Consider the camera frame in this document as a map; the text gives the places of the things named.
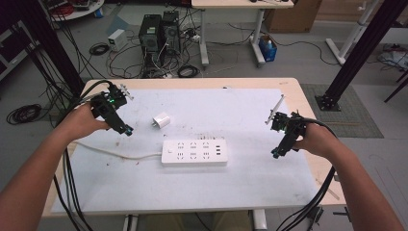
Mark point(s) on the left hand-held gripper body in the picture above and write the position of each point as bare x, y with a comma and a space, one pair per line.
104, 107

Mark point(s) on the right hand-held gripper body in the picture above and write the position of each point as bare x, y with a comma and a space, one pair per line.
290, 126

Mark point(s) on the person's left hand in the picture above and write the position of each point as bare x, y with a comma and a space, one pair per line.
81, 122

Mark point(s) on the person's right hand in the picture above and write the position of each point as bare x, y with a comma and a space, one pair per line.
316, 139

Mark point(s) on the white charger plug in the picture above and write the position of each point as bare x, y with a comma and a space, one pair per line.
162, 120

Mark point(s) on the grey floor mat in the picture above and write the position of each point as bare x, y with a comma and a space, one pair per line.
356, 122

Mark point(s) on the white power supply box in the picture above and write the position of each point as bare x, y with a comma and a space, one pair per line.
117, 39

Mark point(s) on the white power strip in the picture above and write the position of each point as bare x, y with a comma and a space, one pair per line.
194, 152

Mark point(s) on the white table leg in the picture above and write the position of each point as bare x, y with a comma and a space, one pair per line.
130, 223
260, 220

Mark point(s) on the blue storage box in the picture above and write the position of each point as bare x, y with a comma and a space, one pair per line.
267, 49

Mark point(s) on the black computer tower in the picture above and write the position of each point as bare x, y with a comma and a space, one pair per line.
150, 37
171, 32

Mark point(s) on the white table mat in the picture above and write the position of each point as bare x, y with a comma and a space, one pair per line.
192, 186

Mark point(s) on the round white table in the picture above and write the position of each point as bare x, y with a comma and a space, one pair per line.
80, 9

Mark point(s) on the white metal stand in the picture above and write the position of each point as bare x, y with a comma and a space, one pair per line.
351, 35

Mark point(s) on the brown cardboard box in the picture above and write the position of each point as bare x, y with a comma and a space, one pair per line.
293, 16

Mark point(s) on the beige desk with white legs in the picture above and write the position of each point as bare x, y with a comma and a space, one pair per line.
237, 4

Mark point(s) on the black metal post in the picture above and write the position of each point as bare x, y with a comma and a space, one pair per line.
54, 48
362, 51

